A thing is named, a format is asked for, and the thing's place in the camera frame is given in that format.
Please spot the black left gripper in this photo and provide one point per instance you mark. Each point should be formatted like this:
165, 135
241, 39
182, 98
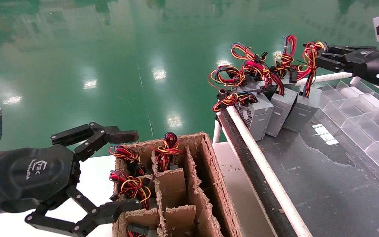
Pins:
28, 174

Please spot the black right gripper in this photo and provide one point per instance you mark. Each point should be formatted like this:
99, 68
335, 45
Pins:
377, 65

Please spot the white block in tray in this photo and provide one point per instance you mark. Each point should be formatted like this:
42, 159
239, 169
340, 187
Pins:
372, 102
350, 92

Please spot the clear acrylic divider tray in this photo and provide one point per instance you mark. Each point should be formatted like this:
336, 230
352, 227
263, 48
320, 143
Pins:
350, 125

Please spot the white paper label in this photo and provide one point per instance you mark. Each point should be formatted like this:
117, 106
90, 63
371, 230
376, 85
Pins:
322, 131

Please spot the brown cardboard divider box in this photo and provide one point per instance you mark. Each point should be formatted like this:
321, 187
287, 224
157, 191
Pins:
209, 184

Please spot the grey power supply mesh fan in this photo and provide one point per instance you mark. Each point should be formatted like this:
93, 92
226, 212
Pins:
258, 117

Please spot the black pipe end joint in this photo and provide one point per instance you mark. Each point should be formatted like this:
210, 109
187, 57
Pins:
222, 94

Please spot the white frame leg pipe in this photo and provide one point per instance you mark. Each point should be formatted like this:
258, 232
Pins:
216, 131

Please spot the long white frame pipe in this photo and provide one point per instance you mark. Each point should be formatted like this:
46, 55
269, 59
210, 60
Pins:
265, 166

